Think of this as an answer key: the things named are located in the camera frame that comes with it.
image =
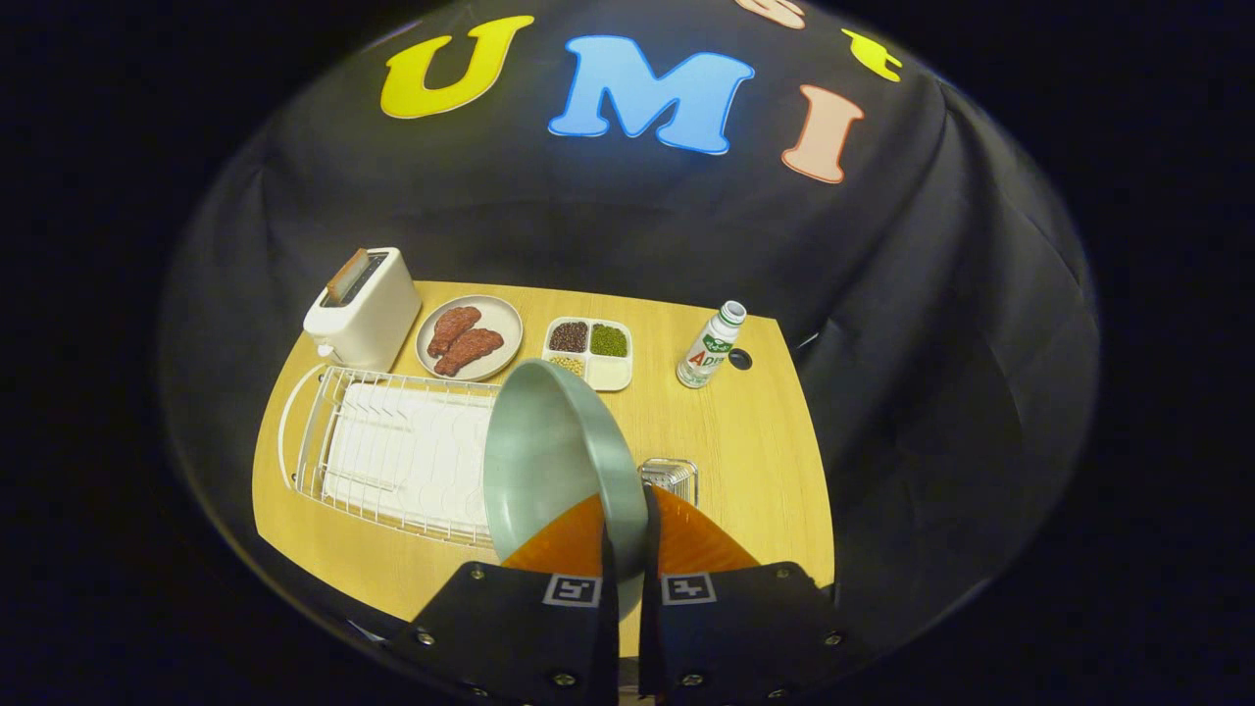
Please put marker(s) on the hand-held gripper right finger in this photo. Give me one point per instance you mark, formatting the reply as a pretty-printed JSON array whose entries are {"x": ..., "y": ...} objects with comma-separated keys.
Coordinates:
[{"x": 649, "y": 637}]

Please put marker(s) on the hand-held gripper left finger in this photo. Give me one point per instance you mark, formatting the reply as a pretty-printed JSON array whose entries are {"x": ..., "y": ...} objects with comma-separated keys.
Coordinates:
[{"x": 609, "y": 637}]

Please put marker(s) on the light green plate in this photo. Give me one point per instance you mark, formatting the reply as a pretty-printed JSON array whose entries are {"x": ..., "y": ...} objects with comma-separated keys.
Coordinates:
[{"x": 549, "y": 461}]

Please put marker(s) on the beige plate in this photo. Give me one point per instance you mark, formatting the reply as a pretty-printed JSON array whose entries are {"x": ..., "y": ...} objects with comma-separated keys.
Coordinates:
[{"x": 500, "y": 314}]

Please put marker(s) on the white divided snack tray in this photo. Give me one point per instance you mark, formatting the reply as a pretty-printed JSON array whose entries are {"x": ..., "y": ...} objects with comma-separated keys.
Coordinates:
[{"x": 608, "y": 375}]

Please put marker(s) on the white drip tray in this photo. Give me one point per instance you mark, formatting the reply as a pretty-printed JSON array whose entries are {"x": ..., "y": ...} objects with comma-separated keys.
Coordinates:
[{"x": 412, "y": 461}]

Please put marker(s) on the pile of yellow beans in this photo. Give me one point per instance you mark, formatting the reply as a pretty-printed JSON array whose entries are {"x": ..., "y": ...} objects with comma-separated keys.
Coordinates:
[{"x": 567, "y": 365}]

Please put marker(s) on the white green drink bottle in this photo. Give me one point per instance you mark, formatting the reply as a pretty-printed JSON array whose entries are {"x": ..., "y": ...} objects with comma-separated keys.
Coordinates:
[{"x": 708, "y": 353}]

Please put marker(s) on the pile of green beans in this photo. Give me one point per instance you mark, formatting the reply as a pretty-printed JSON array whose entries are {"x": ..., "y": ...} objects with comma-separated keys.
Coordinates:
[{"x": 609, "y": 340}]

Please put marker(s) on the pile of dark beans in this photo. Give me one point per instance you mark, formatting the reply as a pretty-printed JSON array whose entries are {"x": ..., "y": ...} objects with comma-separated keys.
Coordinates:
[{"x": 569, "y": 336}]

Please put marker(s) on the brown meat piece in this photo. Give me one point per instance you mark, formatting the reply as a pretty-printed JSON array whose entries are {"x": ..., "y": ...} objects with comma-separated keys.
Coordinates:
[
  {"x": 471, "y": 351},
  {"x": 453, "y": 328}
]

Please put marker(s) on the white toaster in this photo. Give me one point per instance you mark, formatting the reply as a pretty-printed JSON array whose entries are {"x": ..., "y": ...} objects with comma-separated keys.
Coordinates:
[{"x": 373, "y": 314}]

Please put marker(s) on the black backdrop cloth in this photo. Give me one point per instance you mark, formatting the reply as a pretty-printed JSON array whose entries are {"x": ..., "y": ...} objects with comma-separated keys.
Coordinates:
[{"x": 931, "y": 343}]

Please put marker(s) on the brown toast slice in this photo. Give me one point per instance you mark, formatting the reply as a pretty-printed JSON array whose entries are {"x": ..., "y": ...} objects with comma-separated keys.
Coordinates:
[{"x": 345, "y": 277}]

